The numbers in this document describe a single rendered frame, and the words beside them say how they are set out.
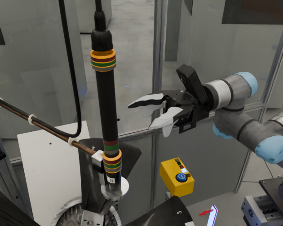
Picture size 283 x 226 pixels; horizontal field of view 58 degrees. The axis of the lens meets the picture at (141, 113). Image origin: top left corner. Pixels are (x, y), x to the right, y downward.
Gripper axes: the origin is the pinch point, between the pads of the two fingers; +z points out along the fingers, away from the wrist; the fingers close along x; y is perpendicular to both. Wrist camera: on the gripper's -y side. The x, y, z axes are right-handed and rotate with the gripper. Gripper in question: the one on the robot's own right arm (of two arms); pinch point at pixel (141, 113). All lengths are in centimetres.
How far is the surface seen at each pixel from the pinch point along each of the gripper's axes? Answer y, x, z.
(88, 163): 28.9, 19.6, 8.8
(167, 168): 58, 26, -30
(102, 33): -19.4, -1.7, 8.2
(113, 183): 16.3, -1.9, 8.8
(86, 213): 39.4, 9.7, 14.3
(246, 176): 165, 56, -155
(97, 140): 22.9, 22.3, 3.7
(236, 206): 165, 36, -120
